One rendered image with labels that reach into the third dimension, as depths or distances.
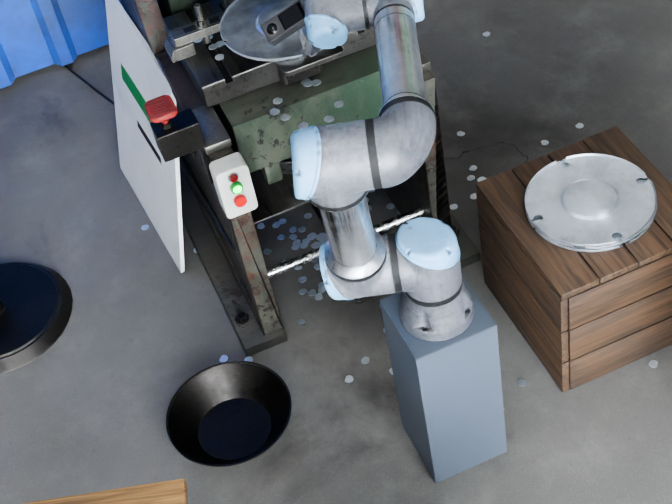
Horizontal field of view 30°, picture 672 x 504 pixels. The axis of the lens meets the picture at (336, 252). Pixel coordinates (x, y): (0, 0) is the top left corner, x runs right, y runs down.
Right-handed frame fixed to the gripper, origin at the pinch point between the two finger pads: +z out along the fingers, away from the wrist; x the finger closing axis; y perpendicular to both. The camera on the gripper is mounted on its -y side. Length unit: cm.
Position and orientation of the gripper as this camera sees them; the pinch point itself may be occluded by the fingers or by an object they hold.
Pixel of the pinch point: (306, 51)
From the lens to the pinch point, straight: 267.0
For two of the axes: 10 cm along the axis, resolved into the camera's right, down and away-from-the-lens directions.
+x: -4.4, -8.5, 3.0
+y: 9.0, -3.9, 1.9
